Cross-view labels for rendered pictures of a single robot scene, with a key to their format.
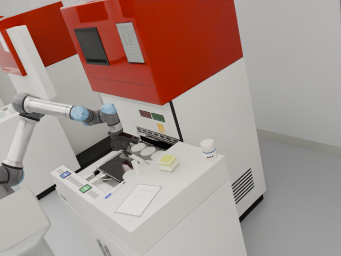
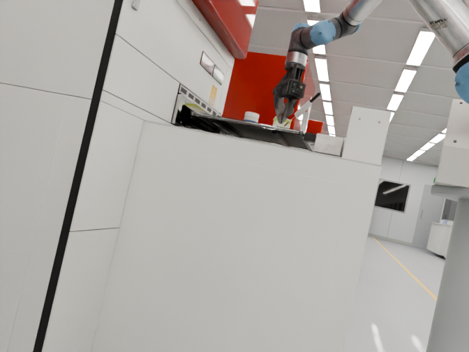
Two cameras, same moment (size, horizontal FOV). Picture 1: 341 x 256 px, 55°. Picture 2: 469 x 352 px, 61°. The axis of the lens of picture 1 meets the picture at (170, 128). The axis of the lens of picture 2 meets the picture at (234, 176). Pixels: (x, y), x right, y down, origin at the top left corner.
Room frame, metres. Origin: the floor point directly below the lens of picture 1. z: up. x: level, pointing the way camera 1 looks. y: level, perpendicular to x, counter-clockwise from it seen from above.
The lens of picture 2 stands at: (2.71, 1.33, 0.70)
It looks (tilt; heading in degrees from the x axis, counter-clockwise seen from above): 1 degrees up; 231
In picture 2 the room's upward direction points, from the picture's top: 13 degrees clockwise
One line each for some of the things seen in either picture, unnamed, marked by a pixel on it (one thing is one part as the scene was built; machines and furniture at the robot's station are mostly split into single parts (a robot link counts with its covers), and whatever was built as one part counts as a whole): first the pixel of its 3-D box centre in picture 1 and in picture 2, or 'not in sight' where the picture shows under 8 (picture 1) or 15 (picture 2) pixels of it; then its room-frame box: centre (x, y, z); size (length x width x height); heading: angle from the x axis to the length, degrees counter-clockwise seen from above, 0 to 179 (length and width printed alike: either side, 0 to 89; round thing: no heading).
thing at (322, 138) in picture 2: (88, 178); (329, 140); (1.74, 0.57, 0.89); 0.08 x 0.03 x 0.03; 125
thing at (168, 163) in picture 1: (168, 163); (280, 126); (1.46, 0.06, 1.00); 0.07 x 0.07 x 0.07; 52
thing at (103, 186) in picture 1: (102, 189); (329, 156); (1.61, 0.48, 0.87); 0.36 x 0.08 x 0.03; 35
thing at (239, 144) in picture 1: (193, 166); (56, 232); (2.26, -0.09, 0.41); 0.82 x 0.70 x 0.82; 35
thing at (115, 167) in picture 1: (134, 160); (255, 133); (1.78, 0.27, 0.90); 0.34 x 0.34 x 0.01; 35
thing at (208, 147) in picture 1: (208, 150); (250, 123); (1.46, -0.16, 1.01); 0.07 x 0.07 x 0.10
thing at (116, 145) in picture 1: (118, 139); (292, 82); (1.68, 0.30, 1.11); 0.09 x 0.08 x 0.12; 71
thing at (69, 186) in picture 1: (79, 191); (361, 151); (1.62, 0.60, 0.89); 0.55 x 0.09 x 0.14; 35
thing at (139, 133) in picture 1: (158, 143); (199, 122); (1.91, 0.10, 0.89); 0.44 x 0.02 x 0.10; 35
